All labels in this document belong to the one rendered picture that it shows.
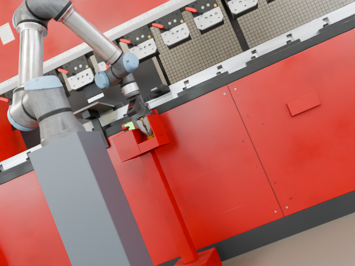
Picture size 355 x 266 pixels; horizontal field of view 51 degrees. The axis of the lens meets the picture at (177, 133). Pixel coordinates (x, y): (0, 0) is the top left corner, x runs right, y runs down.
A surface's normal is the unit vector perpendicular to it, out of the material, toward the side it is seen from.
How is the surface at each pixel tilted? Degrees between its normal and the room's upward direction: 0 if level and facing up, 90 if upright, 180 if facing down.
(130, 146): 90
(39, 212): 90
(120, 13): 90
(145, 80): 90
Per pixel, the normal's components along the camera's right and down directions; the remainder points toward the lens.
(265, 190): -0.15, 0.00
